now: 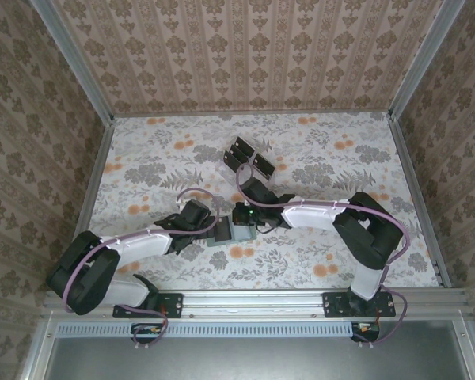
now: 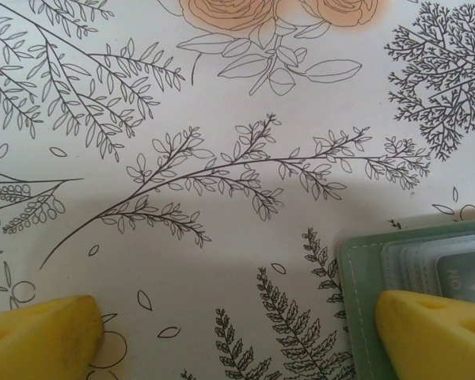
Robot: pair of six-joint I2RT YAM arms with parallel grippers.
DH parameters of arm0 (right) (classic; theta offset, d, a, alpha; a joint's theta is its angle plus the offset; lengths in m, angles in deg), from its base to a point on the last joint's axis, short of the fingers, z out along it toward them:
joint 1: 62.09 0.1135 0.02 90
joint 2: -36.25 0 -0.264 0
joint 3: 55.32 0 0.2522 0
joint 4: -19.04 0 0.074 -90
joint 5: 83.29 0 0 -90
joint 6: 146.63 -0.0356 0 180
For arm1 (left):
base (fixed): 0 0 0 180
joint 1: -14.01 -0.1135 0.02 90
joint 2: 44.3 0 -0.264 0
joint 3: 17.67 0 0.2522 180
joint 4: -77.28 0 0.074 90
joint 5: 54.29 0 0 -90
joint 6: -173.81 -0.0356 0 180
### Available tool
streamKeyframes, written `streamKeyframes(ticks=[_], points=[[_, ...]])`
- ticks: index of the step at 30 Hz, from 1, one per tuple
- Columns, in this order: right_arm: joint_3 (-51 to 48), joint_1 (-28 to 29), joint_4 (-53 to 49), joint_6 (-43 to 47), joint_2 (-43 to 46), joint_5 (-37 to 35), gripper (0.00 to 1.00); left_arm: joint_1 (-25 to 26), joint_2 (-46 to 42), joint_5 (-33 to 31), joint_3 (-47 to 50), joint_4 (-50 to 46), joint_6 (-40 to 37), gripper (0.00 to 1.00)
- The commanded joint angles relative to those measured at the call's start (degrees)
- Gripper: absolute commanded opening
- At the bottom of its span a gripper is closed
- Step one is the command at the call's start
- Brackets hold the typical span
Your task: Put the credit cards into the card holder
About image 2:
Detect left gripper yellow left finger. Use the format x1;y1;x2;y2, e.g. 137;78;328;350
0;294;105;380

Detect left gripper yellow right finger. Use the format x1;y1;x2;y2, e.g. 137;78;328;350
374;289;475;380

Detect black credit card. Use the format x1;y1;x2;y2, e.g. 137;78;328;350
435;251;475;314

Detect floral patterned tablecloth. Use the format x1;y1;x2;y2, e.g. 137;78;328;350
0;0;475;380

